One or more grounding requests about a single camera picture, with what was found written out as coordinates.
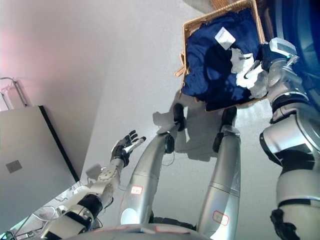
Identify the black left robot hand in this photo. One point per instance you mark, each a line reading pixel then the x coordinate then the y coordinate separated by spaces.
pixel 122 150

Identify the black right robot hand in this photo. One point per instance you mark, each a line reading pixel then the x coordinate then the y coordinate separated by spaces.
pixel 273 53

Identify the white garment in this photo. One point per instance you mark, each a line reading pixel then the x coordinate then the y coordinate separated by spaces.
pixel 246 80

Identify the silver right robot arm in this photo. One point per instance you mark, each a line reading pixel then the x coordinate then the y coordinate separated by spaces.
pixel 295 140

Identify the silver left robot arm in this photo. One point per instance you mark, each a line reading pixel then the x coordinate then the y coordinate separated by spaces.
pixel 100 185

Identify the woven wicker laundry basket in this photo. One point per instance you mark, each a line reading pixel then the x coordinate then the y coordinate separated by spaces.
pixel 197 22

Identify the silver left robot leg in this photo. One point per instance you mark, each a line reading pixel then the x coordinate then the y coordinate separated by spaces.
pixel 145 175

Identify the silver robot leg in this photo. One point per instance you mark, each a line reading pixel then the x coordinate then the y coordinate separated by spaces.
pixel 145 175
pixel 222 180

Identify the black left robot foot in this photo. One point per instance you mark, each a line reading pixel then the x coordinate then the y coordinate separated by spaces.
pixel 178 115

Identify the black robot foot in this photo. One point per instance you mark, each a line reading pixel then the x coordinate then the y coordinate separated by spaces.
pixel 228 117
pixel 178 115

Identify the dark blue garment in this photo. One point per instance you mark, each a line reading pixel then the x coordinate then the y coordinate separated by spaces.
pixel 207 67

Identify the black right robot foot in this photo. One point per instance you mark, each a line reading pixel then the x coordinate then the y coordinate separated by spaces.
pixel 228 117

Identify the grey robot torso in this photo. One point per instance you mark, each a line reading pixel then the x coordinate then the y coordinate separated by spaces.
pixel 135 232

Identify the grey panel with black edge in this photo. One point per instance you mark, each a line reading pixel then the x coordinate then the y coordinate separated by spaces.
pixel 30 155

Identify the silver right robot leg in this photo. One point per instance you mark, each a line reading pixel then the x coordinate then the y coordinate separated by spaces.
pixel 222 180

